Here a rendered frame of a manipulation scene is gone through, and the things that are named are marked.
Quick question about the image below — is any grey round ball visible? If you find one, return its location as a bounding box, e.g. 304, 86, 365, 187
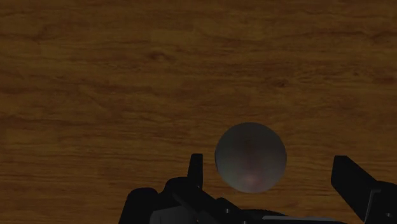
214, 122, 288, 194

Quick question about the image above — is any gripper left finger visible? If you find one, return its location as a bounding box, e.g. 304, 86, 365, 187
118, 153, 249, 224

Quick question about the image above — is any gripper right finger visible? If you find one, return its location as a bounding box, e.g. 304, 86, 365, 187
330, 155, 397, 224

